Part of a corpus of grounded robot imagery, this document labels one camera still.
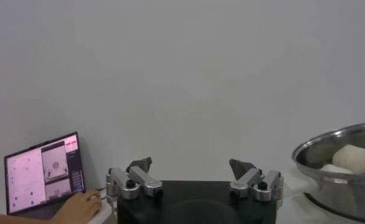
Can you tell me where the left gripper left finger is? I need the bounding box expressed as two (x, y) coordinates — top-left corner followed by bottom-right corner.
(105, 156), (165, 201)

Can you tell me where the person's bare hand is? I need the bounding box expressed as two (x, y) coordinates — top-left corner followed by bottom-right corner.
(50, 189), (103, 224)

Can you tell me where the perforated steel steamer basket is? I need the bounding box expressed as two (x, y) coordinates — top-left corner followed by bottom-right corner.
(291, 121), (365, 223)

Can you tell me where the white steamed baozi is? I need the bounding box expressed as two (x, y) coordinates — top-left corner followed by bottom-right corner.
(332, 144), (365, 175)
(319, 163), (355, 175)

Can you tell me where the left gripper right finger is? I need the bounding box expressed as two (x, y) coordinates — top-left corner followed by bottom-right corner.
(228, 158), (285, 203)

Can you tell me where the dark laptop with wide screen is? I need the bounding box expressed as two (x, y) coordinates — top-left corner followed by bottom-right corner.
(4, 131), (86, 217)

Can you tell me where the person's bare forearm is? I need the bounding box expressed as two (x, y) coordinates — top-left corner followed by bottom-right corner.
(0, 211), (57, 224)

